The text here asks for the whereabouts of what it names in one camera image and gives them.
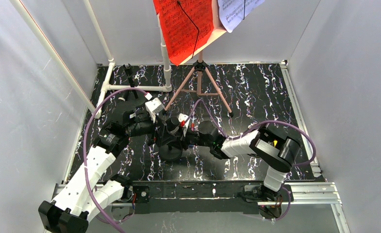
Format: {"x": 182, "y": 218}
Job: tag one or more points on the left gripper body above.
{"x": 156, "y": 129}

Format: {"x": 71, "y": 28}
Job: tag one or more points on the pink tripod music stand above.
{"x": 200, "y": 68}

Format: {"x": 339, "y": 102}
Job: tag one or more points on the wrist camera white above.
{"x": 153, "y": 107}
{"x": 183, "y": 120}

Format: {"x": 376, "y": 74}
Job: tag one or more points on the blue red screwdriver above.
{"x": 192, "y": 127}

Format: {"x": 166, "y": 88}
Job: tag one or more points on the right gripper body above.
{"x": 183, "y": 135}

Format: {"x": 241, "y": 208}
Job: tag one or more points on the white PVC pipe frame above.
{"x": 105, "y": 32}

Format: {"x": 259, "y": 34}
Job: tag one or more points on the white sheet music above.
{"x": 233, "y": 12}

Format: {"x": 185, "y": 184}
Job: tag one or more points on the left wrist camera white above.
{"x": 153, "y": 107}

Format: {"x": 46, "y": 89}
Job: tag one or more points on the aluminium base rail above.
{"x": 235, "y": 196}

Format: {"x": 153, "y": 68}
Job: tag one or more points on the red sheet music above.
{"x": 186, "y": 26}

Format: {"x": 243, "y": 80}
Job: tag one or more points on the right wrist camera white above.
{"x": 183, "y": 120}

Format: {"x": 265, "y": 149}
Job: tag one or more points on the black microphone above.
{"x": 123, "y": 96}
{"x": 172, "y": 125}

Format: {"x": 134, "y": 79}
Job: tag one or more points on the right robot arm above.
{"x": 279, "y": 152}

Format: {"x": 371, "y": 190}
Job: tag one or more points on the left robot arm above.
{"x": 77, "y": 204}

